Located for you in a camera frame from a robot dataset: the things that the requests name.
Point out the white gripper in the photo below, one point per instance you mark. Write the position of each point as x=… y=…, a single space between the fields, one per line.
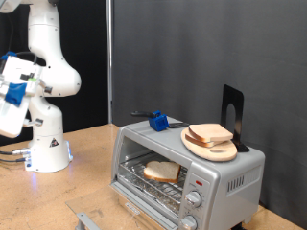
x=11 y=118

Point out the metal spatula with blue block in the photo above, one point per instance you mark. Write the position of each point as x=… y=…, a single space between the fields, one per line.
x=159 y=123

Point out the white bread slice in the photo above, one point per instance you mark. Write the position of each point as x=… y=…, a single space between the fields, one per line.
x=211 y=131
x=163 y=171
x=198 y=142

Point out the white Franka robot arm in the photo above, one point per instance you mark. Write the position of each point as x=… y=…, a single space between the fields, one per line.
x=51 y=80

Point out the foil lined oven tray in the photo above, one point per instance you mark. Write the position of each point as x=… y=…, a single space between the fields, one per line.
x=150 y=193

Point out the silver toaster oven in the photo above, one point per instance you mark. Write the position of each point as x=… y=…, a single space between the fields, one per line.
x=236 y=198

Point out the vertical metal pole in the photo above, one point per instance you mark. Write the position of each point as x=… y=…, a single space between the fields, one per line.
x=110 y=64

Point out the silver temperature knob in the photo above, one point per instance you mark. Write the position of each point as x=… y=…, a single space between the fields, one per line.
x=193 y=199

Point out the round wooden cutting board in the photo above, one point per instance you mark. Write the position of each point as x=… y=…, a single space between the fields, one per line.
x=217 y=155

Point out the silver timer knob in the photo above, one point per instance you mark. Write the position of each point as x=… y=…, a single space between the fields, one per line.
x=188 y=223

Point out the black metal bookend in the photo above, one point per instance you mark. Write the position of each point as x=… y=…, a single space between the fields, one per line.
x=231 y=94

